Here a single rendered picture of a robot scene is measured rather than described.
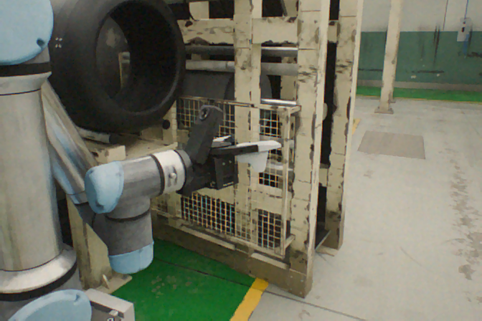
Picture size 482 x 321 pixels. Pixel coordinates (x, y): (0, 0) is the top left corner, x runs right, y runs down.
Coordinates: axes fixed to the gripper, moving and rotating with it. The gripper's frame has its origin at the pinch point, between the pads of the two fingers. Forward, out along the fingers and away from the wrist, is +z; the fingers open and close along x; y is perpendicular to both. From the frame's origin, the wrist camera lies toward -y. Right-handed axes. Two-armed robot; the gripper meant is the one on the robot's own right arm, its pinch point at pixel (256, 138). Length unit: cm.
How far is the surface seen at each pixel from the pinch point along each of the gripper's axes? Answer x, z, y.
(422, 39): -358, 893, -64
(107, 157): -78, -6, 12
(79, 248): -130, -9, 65
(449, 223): -41, 212, 102
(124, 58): -134, 30, -29
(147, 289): -113, 16, 92
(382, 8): -440, 856, -151
